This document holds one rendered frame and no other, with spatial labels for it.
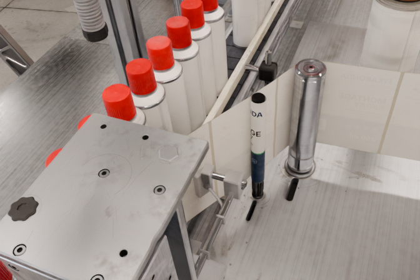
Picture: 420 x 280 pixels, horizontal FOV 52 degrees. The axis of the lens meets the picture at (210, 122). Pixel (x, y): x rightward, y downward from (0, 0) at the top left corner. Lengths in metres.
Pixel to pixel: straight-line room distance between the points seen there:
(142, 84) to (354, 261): 0.34
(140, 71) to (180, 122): 0.13
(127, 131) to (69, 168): 0.05
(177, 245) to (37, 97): 0.66
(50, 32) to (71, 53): 1.86
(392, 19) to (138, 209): 0.50
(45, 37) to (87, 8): 2.32
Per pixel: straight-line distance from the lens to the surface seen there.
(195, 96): 0.65
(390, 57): 0.72
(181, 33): 0.59
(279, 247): 0.58
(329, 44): 0.91
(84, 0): 0.58
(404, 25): 0.69
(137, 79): 0.52
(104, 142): 0.35
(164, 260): 0.31
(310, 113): 0.56
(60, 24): 2.99
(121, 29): 0.73
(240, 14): 0.85
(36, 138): 0.87
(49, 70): 1.04
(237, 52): 0.88
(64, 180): 0.34
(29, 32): 3.01
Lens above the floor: 1.39
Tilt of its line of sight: 44 degrees down
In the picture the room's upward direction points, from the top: 6 degrees counter-clockwise
